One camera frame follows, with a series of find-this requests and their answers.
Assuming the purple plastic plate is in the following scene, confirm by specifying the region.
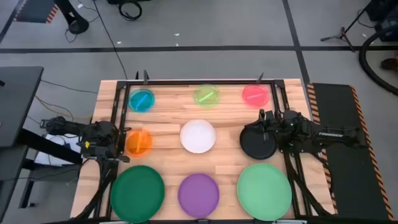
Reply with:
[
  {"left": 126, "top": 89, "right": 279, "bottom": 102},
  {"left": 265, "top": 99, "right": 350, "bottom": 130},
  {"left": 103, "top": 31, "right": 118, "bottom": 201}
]
[{"left": 177, "top": 173, "right": 220, "bottom": 219}]

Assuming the small translucent blue plate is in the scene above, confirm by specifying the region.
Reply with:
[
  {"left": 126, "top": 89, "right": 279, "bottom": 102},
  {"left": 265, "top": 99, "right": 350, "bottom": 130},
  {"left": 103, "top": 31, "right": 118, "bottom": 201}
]
[{"left": 127, "top": 88, "right": 155, "bottom": 113}]

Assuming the person's shoe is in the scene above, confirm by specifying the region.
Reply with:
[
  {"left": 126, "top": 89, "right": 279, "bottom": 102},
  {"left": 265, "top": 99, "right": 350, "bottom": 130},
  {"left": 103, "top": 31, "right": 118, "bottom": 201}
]
[{"left": 381, "top": 57, "right": 398, "bottom": 71}]

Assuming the thick black hose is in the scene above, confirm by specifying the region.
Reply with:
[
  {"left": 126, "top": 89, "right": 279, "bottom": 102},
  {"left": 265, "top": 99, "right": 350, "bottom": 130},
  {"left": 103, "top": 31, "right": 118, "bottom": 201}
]
[{"left": 358, "top": 26, "right": 398, "bottom": 97}]

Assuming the black equipment case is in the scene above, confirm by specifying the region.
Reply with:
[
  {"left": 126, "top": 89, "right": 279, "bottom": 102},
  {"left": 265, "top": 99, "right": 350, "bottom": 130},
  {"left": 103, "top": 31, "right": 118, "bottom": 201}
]
[{"left": 365, "top": 0, "right": 398, "bottom": 43}]

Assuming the small black hazard-striped mat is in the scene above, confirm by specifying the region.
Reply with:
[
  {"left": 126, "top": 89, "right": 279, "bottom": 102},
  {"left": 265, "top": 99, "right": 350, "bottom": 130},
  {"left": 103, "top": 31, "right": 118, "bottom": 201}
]
[{"left": 12, "top": 0, "right": 60, "bottom": 24}]

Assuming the small translucent pink plate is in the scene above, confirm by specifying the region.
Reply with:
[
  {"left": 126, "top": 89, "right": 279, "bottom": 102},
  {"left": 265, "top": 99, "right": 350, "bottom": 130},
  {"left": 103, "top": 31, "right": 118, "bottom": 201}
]
[{"left": 242, "top": 83, "right": 271, "bottom": 108}]

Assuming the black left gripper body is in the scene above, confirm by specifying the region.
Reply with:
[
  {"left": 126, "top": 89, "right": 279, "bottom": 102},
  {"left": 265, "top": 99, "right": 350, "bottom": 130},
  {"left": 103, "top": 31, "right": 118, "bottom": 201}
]
[{"left": 80, "top": 138, "right": 123, "bottom": 159}]

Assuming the large dark green plate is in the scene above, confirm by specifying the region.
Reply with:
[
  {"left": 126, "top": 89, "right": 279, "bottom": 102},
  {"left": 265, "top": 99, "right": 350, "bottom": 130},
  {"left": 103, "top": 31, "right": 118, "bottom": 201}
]
[{"left": 110, "top": 165, "right": 165, "bottom": 223}]

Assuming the white plastic plate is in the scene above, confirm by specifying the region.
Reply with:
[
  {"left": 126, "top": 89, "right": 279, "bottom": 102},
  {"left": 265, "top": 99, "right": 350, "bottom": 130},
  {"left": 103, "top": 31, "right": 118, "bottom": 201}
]
[{"left": 180, "top": 119, "right": 217, "bottom": 154}]

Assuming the black desk top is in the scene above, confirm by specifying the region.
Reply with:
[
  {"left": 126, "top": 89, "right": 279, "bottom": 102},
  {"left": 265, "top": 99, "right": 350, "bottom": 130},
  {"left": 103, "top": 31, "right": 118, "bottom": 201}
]
[{"left": 0, "top": 65, "right": 44, "bottom": 149}]

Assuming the black curved stand base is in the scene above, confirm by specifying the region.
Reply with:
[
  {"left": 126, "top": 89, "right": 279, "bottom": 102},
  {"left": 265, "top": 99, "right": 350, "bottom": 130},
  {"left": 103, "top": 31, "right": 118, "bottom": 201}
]
[{"left": 54, "top": 0, "right": 90, "bottom": 35}]

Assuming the small translucent green plate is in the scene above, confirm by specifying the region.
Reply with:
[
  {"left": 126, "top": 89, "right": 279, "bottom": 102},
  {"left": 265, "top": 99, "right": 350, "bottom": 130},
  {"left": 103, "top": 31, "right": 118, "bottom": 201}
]
[{"left": 193, "top": 84, "right": 221, "bottom": 109}]

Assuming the black plastic plate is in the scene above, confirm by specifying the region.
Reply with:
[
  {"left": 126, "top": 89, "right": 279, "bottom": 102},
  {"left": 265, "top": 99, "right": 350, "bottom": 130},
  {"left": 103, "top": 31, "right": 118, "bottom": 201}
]
[{"left": 239, "top": 124, "right": 278, "bottom": 161}]

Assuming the small translucent orange plate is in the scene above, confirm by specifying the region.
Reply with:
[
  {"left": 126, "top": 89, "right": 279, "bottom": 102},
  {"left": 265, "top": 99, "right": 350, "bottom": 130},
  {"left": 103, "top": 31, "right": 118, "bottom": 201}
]
[{"left": 124, "top": 129, "right": 154, "bottom": 158}]

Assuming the large black hazard-striped mat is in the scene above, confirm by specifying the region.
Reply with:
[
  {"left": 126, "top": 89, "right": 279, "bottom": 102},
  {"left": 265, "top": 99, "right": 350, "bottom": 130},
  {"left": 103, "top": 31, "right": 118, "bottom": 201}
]
[{"left": 306, "top": 82, "right": 395, "bottom": 221}]

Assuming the black desk leg frame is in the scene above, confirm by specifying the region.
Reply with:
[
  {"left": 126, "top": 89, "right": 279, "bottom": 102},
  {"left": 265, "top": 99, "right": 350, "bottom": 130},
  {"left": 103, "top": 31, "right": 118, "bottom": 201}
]
[{"left": 0, "top": 128, "right": 84, "bottom": 218}]

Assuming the white paper sheet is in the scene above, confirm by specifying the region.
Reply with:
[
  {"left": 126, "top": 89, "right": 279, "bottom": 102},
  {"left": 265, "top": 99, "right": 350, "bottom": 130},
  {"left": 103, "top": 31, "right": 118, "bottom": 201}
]
[{"left": 34, "top": 133, "right": 82, "bottom": 166}]

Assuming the large light green plate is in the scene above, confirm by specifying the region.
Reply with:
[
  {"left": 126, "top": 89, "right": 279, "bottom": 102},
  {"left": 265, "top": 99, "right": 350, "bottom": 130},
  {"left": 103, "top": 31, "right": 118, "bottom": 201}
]
[{"left": 236, "top": 163, "right": 293, "bottom": 222}]

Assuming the coiled black cable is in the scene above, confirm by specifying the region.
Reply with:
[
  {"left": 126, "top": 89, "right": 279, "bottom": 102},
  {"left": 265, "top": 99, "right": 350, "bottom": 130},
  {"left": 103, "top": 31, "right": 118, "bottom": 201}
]
[{"left": 118, "top": 0, "right": 143, "bottom": 22}]

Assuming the black tripod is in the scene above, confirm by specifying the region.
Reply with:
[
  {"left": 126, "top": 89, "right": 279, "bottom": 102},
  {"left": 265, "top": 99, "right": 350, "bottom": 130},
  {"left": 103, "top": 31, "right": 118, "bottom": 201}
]
[{"left": 320, "top": 0, "right": 374, "bottom": 53}]

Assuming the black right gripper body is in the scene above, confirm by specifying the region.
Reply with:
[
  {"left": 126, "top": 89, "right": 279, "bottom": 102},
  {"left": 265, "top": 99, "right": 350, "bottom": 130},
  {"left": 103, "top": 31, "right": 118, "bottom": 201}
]
[{"left": 259, "top": 109, "right": 283, "bottom": 141}]

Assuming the black aluminium table frame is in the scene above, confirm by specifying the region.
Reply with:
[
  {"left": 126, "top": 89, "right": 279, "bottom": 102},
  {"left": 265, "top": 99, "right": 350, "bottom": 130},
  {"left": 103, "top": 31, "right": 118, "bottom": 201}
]
[{"left": 74, "top": 70, "right": 335, "bottom": 224}]

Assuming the long black floor cable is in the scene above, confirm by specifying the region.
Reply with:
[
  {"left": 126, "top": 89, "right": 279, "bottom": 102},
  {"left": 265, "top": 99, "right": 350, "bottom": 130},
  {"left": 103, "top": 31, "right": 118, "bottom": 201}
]
[{"left": 93, "top": 0, "right": 128, "bottom": 80}]

